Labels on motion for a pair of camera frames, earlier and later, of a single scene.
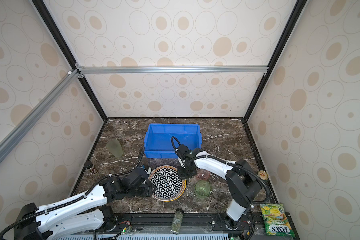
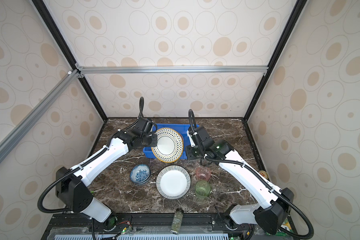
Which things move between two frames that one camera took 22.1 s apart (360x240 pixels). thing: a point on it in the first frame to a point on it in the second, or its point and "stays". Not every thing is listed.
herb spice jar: [177, 221] stays
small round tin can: [262, 175] stays
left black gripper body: [142, 190] to [148, 140]
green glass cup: [202, 189] stays
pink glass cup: [203, 175] stays
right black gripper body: [183, 173] to [194, 153]
